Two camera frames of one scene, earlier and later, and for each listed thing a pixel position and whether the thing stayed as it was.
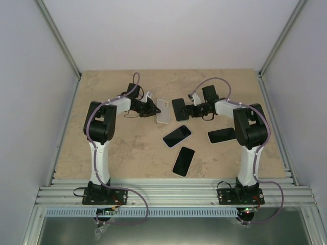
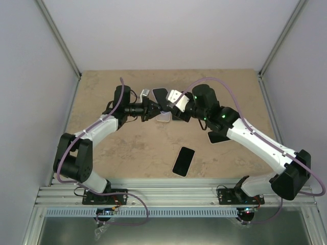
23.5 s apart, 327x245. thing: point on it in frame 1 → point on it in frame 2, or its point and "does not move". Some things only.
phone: x=177 y=136 → x=160 y=94
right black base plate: x=252 y=196 does not move
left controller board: x=105 y=211 does not move
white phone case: x=164 y=116 does not move
